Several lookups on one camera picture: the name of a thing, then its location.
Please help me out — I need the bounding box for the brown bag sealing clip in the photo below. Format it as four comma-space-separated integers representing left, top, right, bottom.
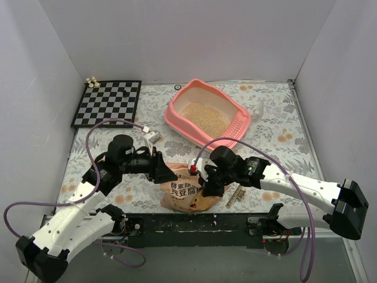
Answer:
226, 185, 246, 208

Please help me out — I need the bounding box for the orange cat litter bag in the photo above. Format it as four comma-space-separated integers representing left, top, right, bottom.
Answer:
160, 163, 222, 213

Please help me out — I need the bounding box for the clear plastic litter scoop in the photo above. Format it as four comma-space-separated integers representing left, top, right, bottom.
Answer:
252, 99, 264, 121

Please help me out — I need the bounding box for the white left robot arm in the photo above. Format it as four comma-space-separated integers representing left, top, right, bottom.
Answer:
15, 134, 177, 282

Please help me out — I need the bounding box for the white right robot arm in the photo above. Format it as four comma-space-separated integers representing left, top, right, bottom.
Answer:
190, 146, 369, 240

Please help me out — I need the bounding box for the beige litter in box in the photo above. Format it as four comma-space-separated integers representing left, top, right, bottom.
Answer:
180, 102, 230, 139

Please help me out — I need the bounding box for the pink cat litter box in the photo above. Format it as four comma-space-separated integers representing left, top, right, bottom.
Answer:
164, 79, 252, 147

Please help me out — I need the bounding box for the black white chessboard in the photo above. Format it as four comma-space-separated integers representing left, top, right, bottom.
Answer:
71, 80, 142, 129

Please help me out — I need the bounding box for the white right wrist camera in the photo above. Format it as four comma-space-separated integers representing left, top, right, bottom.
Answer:
187, 157, 209, 182

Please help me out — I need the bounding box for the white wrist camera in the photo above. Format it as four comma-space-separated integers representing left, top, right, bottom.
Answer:
142, 126, 162, 153
187, 157, 209, 182

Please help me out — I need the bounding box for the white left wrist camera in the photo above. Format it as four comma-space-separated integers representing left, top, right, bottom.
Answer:
142, 126, 162, 153

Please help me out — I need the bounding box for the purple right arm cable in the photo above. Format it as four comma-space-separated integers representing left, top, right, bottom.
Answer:
193, 137, 316, 282

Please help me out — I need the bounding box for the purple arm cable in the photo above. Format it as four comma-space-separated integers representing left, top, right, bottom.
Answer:
193, 137, 316, 282
3, 119, 151, 268

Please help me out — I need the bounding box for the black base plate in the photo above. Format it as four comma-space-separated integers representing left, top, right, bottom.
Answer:
100, 212, 307, 250

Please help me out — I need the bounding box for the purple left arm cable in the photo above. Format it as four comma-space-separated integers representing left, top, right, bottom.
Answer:
3, 119, 151, 268

